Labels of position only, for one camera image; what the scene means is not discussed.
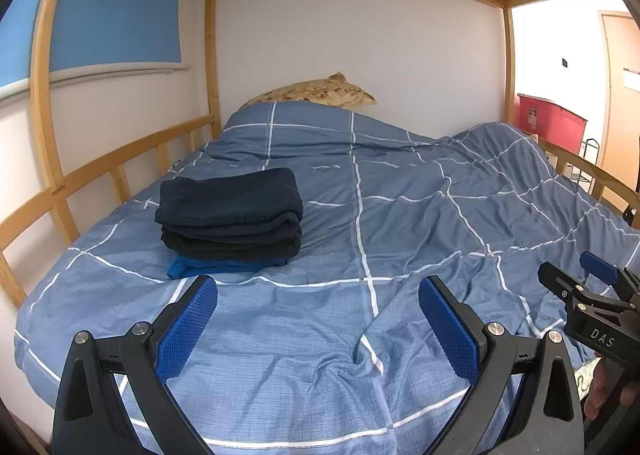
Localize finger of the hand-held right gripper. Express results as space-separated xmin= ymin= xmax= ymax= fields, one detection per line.
xmin=579 ymin=251 xmax=640 ymax=298
xmin=538 ymin=261 xmax=591 ymax=317

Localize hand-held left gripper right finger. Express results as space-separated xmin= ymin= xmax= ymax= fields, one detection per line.
xmin=418 ymin=275 xmax=586 ymax=455

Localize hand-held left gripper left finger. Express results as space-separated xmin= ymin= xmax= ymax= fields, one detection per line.
xmin=52 ymin=274 xmax=219 ymax=455

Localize navy blue pants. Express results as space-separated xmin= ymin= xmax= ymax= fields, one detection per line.
xmin=154 ymin=167 xmax=304 ymax=237

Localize person's right hand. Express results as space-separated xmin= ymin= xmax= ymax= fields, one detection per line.
xmin=584 ymin=359 xmax=640 ymax=422

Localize floral bed sheet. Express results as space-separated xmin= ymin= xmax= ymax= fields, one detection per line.
xmin=574 ymin=360 xmax=602 ymax=400

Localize bright blue folded garment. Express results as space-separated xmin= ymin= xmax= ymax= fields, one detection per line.
xmin=166 ymin=255 xmax=289 ymax=280

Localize dark grey folded garment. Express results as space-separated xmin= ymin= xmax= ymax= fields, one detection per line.
xmin=160 ymin=222 xmax=303 ymax=263

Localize blue checked duvet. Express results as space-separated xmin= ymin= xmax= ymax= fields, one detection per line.
xmin=12 ymin=101 xmax=640 ymax=450

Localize wooden door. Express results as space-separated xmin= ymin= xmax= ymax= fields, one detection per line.
xmin=597 ymin=10 xmax=640 ymax=198

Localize red storage bin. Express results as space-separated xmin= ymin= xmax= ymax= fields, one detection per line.
xmin=516 ymin=92 xmax=590 ymax=156

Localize tan patterned pillow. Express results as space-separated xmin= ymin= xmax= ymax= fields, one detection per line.
xmin=239 ymin=71 xmax=378 ymax=111

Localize blue roller blind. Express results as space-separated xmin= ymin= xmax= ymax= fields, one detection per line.
xmin=0 ymin=0 xmax=192 ymax=98

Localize black wire rack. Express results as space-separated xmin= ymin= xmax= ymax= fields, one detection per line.
xmin=574 ymin=137 xmax=604 ymax=192

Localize wooden bunk bed frame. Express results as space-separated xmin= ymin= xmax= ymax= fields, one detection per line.
xmin=0 ymin=0 xmax=640 ymax=455

